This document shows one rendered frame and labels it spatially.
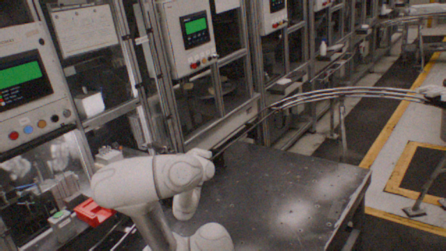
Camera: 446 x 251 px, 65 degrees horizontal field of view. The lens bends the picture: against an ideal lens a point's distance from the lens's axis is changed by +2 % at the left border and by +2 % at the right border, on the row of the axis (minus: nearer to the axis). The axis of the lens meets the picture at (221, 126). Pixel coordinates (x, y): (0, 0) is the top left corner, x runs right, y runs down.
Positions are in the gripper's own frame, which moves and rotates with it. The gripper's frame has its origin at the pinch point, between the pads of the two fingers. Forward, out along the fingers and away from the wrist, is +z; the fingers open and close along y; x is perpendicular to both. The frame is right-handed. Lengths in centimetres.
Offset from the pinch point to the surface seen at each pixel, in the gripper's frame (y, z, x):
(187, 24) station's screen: 52, 18, -64
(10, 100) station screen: 44, 18, 45
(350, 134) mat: -112, -18, -262
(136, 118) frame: 2.9, 38.5, -24.9
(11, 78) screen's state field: 52, 18, 41
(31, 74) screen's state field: 51, 18, 33
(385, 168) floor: -113, -68, -209
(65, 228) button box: -15, 8, 48
